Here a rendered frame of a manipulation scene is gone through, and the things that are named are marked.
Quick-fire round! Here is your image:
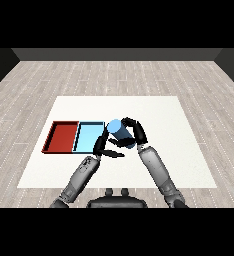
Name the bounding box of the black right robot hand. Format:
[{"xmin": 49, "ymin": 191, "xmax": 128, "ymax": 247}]
[{"xmin": 108, "ymin": 116, "xmax": 149, "ymax": 149}]

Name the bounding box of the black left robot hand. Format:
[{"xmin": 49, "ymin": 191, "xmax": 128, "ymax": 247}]
[{"xmin": 92, "ymin": 125, "xmax": 126, "ymax": 159}]

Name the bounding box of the blue can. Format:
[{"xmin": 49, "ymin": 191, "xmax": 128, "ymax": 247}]
[{"xmin": 107, "ymin": 118, "xmax": 137, "ymax": 150}]

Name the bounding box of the light blue shallow open box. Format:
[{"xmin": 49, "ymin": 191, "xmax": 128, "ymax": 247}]
[{"xmin": 71, "ymin": 120, "xmax": 106, "ymax": 155}]

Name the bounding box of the red shallow open box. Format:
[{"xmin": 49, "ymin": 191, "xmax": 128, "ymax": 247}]
[{"xmin": 41, "ymin": 120, "xmax": 80, "ymax": 155}]

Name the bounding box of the dark grey robot body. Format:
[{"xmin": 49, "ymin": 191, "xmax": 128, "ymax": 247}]
[{"xmin": 86, "ymin": 188, "xmax": 148, "ymax": 209}]

